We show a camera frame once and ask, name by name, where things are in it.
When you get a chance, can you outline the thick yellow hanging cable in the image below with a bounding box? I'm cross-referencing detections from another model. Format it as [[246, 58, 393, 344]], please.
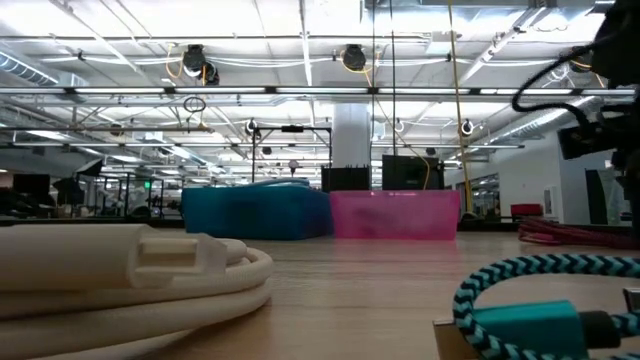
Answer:
[[446, 0, 477, 217]]

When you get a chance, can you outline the black metal frame stand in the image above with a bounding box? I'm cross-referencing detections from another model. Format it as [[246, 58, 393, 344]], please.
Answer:
[[251, 125, 333, 184]]

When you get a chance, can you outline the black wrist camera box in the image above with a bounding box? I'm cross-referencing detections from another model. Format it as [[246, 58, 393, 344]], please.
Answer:
[[556, 122, 619, 162]]

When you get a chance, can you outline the silver ventilation duct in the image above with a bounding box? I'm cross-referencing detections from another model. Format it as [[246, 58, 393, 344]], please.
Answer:
[[487, 94, 601, 144]]

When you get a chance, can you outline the blue plastic bin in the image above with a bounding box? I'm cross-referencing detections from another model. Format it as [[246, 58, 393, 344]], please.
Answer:
[[180, 183, 335, 241]]

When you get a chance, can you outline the red braided cable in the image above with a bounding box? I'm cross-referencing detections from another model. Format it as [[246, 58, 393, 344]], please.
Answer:
[[517, 216, 640, 251]]

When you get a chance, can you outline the red box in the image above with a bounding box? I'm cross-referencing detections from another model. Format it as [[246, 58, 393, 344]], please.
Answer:
[[510, 202, 544, 218]]

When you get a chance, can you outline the small black monitor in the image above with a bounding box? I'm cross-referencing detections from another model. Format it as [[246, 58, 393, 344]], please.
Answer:
[[320, 166, 372, 193]]

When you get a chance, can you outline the dark desk monitor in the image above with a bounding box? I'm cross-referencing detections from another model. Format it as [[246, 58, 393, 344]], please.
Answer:
[[12, 173, 52, 196]]

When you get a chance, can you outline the thick white cable coil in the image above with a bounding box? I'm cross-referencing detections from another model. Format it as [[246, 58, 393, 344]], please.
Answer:
[[0, 223, 275, 360]]

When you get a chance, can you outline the dark partition panel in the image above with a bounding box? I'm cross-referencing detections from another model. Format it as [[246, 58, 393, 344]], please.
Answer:
[[584, 168, 609, 225]]

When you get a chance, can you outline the white building column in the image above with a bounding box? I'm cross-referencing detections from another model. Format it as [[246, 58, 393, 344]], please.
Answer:
[[332, 102, 374, 169]]

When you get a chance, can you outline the large black monitor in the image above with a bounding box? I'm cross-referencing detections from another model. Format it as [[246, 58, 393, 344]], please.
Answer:
[[381, 154, 446, 191]]

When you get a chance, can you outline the pink plastic bin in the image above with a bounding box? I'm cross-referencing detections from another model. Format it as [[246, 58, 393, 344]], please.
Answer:
[[328, 188, 462, 242]]

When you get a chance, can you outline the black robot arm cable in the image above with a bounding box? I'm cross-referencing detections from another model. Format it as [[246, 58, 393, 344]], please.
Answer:
[[510, 43, 609, 129]]

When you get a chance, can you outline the thin yellow hanging cable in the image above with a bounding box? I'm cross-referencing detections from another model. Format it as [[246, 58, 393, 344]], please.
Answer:
[[344, 62, 432, 191]]

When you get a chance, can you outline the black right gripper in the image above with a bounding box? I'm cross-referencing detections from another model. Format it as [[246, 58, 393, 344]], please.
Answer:
[[597, 98, 640, 227]]

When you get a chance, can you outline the teal black braided USB cable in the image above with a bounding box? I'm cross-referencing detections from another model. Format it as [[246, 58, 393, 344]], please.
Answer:
[[452, 252, 640, 360]]

